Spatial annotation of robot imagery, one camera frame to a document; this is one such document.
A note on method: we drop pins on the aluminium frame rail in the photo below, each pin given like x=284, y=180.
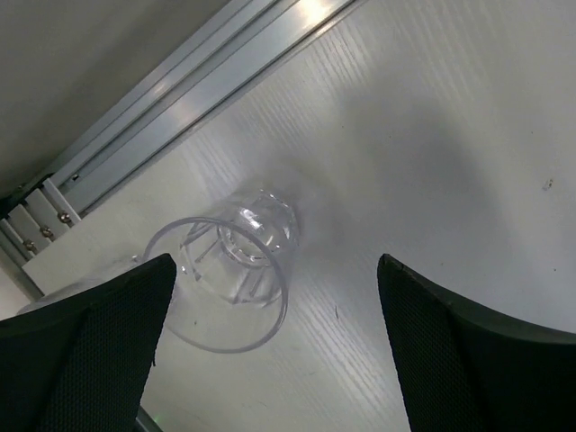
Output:
x=133, y=171

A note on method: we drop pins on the clear glass cup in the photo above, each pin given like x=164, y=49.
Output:
x=233, y=268

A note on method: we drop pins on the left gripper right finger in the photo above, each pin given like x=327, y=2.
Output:
x=465, y=367

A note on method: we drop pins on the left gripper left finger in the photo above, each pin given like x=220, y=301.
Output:
x=81, y=364

